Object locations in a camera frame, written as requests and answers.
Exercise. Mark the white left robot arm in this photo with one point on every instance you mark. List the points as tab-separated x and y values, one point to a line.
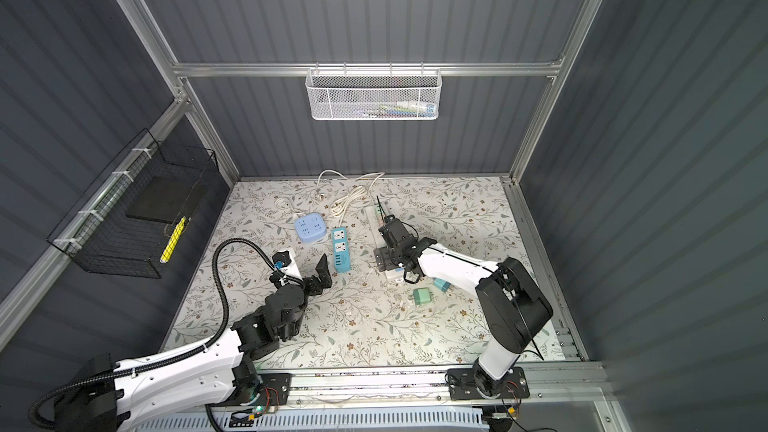
219	371

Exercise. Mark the teal charger plug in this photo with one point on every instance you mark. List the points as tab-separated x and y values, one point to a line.
441	285

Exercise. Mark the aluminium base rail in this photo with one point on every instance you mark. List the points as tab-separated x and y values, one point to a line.
427	385

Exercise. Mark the yellow marker pen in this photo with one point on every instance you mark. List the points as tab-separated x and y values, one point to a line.
173	240

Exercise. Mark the light blue round socket hub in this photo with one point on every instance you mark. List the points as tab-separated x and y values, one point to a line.
310	228

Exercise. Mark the green charger plug front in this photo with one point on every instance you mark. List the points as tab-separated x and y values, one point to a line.
422	296

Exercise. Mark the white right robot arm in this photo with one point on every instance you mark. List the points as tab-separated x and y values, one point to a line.
514	307

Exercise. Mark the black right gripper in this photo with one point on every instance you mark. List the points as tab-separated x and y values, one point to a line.
384	260

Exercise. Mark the white multicolour power strip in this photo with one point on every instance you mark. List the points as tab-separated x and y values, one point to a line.
375	222

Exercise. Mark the white wire mesh basket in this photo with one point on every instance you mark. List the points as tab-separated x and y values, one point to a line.
388	97

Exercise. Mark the teal tower power strip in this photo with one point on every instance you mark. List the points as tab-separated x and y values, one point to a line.
341	255

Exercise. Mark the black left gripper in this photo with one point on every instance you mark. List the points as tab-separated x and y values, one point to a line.
322	274

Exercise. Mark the black wire wall basket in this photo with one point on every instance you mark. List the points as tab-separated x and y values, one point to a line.
122	229

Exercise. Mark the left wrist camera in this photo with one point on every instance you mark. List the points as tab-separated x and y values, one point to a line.
285	262

